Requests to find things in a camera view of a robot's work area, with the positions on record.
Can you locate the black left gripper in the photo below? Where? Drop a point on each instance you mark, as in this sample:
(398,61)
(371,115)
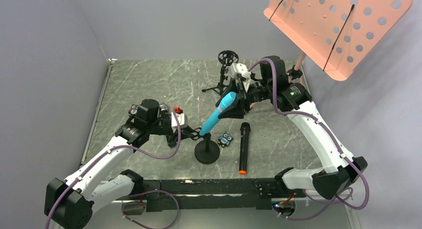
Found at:
(176,135)

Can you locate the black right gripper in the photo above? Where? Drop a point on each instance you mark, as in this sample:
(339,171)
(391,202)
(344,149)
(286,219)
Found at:
(244,100)

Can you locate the blue toy microphone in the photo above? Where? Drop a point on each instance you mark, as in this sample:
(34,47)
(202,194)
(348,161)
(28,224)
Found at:
(213,120)

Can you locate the black round-base mic stand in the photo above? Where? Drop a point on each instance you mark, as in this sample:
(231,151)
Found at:
(207,151)

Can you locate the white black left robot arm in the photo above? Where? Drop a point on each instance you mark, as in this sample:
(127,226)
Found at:
(70,203)

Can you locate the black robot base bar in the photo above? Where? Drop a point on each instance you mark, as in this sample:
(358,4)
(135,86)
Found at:
(258,193)

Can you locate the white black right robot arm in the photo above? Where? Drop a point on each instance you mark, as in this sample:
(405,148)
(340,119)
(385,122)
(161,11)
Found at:
(340,168)

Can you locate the pink music stand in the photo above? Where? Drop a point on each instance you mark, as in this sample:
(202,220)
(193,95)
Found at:
(336,34)

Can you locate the black microphone orange end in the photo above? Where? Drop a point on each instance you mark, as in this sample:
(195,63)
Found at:
(244,144)

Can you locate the blue owl toy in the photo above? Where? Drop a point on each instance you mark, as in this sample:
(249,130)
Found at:
(225,139)

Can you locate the black microphone silver head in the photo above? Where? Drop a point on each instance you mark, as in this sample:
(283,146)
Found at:
(164,110)

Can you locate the red brown owl toy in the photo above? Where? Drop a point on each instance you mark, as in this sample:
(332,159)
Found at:
(133,110)

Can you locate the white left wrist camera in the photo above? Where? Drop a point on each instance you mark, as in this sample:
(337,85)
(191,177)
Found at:
(178,118)

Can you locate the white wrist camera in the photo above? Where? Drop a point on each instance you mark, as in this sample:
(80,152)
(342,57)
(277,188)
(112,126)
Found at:
(178,118)
(239,70)

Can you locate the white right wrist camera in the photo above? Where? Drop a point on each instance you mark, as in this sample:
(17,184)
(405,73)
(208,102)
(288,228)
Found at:
(239,70)

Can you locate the black tripod shock mount stand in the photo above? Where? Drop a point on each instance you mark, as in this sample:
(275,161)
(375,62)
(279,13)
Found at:
(225,58)

